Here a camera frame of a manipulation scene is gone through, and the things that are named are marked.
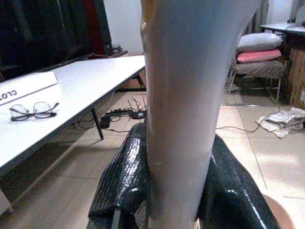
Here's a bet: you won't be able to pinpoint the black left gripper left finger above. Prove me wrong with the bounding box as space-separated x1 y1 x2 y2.
88 123 153 229

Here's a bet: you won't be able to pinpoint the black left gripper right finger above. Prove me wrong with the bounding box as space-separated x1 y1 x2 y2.
195 133 280 229

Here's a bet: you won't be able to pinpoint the white broom handle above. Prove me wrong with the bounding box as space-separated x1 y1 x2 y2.
140 0 264 229

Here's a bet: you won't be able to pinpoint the black power adapter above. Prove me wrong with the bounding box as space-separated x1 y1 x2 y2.
100 115 112 129

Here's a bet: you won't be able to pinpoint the black power strip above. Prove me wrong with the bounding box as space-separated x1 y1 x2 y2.
104 107 134 118

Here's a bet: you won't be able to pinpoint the brown round object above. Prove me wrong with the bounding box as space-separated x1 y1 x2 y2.
262 194 295 229

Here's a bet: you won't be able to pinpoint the crumpled newspaper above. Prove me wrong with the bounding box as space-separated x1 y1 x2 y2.
256 106 305 139

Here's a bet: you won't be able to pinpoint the white long table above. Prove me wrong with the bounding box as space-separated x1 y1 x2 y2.
0 55 146 214

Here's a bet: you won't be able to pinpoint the black rimmed eyeglasses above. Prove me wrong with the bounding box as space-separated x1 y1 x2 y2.
9 101 60 122

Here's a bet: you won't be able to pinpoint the white printed paper sign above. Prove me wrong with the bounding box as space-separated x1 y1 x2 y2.
0 71 61 123

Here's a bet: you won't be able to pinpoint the brown wooden cabinet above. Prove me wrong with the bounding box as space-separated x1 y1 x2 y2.
287 35 305 110

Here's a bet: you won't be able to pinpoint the pink cushion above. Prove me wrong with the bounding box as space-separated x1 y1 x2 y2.
236 49 282 64

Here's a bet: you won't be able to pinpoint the grey cushion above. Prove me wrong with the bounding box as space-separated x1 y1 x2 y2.
237 32 284 53

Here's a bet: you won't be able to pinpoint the dark desk with grey top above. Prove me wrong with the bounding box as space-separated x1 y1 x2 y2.
258 21 305 39

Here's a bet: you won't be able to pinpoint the grey floor cable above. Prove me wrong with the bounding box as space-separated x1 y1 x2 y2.
215 104 282 133

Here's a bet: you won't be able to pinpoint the metal frame chair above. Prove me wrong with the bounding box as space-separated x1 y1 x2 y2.
226 7 286 107

